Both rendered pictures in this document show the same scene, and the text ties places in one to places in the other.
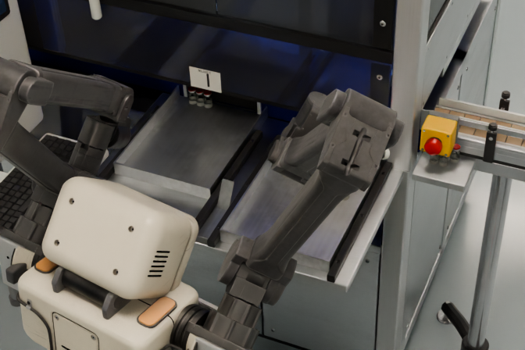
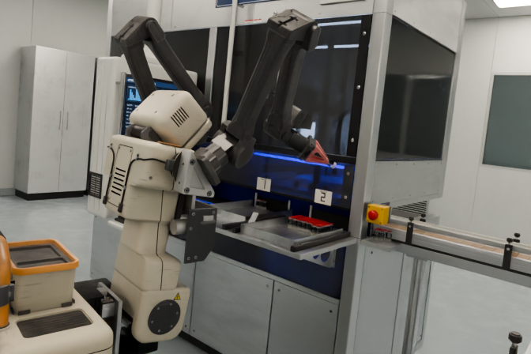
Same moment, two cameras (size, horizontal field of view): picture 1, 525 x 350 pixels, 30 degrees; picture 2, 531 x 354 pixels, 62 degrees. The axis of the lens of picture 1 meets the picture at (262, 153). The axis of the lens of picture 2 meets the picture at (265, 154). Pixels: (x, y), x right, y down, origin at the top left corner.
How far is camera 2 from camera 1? 1.18 m
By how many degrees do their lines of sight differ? 38
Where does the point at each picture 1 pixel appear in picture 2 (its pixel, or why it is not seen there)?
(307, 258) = (282, 239)
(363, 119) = (297, 16)
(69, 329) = (122, 152)
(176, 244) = (194, 117)
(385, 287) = (340, 333)
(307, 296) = (293, 343)
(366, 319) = not seen: outside the picture
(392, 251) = (345, 303)
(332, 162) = (273, 20)
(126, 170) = not seen: hidden behind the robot
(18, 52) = not seen: hidden behind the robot
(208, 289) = (240, 337)
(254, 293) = (225, 144)
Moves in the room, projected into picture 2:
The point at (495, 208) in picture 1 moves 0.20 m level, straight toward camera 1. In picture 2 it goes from (413, 288) to (400, 302)
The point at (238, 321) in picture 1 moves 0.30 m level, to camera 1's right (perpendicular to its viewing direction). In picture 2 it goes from (210, 152) to (321, 165)
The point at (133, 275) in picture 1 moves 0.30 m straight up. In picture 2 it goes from (163, 112) to (172, 3)
